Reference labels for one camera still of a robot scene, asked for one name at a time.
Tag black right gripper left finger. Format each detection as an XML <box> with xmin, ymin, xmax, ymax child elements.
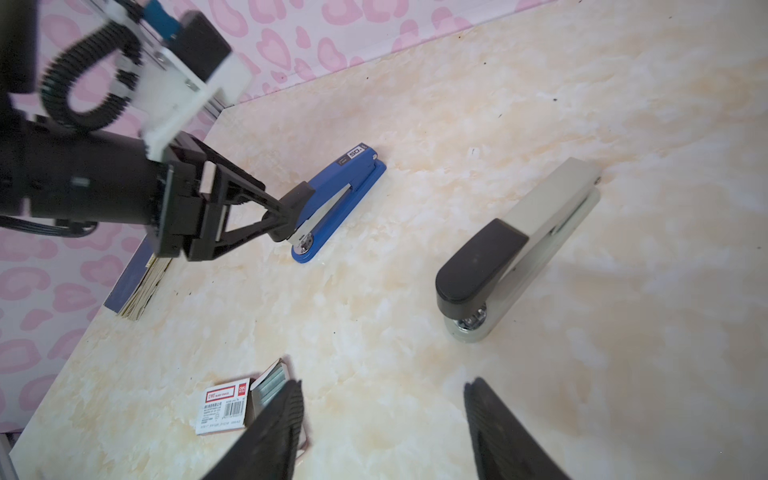
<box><xmin>203</xmin><ymin>380</ymin><xmax>304</xmax><ymax>480</ymax></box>

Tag dark blue booklet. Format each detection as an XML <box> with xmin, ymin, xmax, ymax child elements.
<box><xmin>104</xmin><ymin>238</ymin><xmax>172</xmax><ymax>321</ymax></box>

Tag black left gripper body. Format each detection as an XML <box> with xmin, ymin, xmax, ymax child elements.
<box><xmin>1</xmin><ymin>113</ymin><xmax>206</xmax><ymax>258</ymax></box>

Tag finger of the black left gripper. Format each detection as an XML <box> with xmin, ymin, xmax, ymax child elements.
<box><xmin>179</xmin><ymin>133</ymin><xmax>315</xmax><ymax>222</ymax></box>
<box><xmin>185</xmin><ymin>203</ymin><xmax>298</xmax><ymax>262</ymax></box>

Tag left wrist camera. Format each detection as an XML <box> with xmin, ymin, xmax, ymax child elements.
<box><xmin>95</xmin><ymin>1</ymin><xmax>252</xmax><ymax>162</ymax></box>

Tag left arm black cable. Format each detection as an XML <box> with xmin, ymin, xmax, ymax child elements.
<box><xmin>38</xmin><ymin>20</ymin><xmax>145</xmax><ymax>133</ymax></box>

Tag blue black stapler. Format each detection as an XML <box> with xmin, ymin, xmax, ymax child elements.
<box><xmin>288</xmin><ymin>143</ymin><xmax>386</xmax><ymax>263</ymax></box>

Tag silver staple tray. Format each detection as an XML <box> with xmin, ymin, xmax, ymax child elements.
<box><xmin>245</xmin><ymin>356</ymin><xmax>295</xmax><ymax>428</ymax></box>

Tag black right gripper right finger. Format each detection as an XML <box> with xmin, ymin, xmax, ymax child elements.
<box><xmin>463</xmin><ymin>377</ymin><xmax>569</xmax><ymax>480</ymax></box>

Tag red white staple box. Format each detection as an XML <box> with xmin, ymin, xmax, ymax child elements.
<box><xmin>195</xmin><ymin>378</ymin><xmax>251</xmax><ymax>436</ymax></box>

